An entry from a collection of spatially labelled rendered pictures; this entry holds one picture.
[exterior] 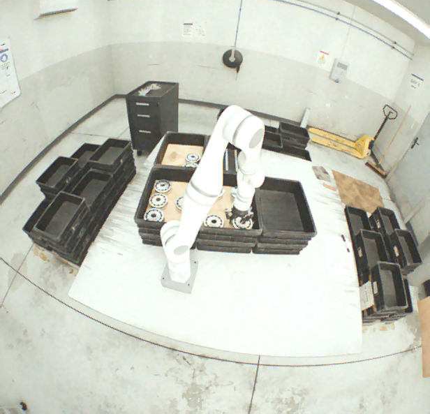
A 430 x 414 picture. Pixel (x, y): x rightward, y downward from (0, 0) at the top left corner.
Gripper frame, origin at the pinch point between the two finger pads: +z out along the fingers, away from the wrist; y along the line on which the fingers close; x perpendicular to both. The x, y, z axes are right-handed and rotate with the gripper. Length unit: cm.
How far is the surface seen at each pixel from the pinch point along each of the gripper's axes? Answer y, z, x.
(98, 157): -127, 37, 86
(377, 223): 170, 46, 47
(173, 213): -32.1, 4.5, 4.4
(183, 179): -30.7, 2.1, 29.0
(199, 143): -25, 2, 69
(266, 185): 19.3, 0.3, 30.0
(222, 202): -6.7, 4.4, 15.8
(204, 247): -13.9, 13.9, -8.1
